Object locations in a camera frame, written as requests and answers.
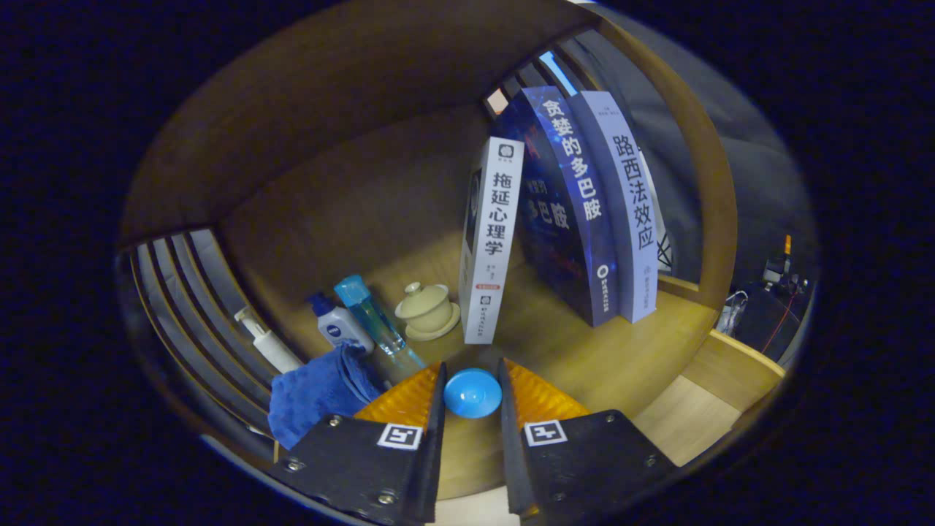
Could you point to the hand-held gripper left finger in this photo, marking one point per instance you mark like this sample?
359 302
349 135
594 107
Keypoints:
435 438

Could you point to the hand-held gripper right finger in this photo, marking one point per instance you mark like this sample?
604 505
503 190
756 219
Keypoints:
509 453

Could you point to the blue round lid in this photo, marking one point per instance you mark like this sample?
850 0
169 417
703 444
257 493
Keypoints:
472 393

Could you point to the wooden drawer with black knob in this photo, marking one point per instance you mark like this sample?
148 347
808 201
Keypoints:
687 416

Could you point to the wooden countertop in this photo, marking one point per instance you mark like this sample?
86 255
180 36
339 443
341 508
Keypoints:
584 351

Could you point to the wooden cabinet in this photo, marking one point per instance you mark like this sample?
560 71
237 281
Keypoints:
329 109

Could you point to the beige lidded teacup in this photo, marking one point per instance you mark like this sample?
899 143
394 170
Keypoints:
427 310

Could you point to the blue folded towel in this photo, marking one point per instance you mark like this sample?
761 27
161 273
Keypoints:
314 394

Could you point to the clear blue bottle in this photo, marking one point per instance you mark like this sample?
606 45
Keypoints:
372 314

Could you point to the white bottle with blue cap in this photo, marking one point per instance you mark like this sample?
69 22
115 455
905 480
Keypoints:
340 329

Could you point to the white pump bottle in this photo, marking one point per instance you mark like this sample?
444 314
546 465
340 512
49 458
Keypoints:
274 351

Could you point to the white book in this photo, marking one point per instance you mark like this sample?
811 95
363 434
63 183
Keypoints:
493 241

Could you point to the dark blue book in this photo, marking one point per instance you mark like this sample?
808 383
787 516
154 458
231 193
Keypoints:
570 219

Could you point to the pale purple book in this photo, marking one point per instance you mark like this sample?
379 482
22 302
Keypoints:
628 204

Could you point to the black equipment with orange clamp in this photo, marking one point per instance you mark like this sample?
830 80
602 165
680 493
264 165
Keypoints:
760 321

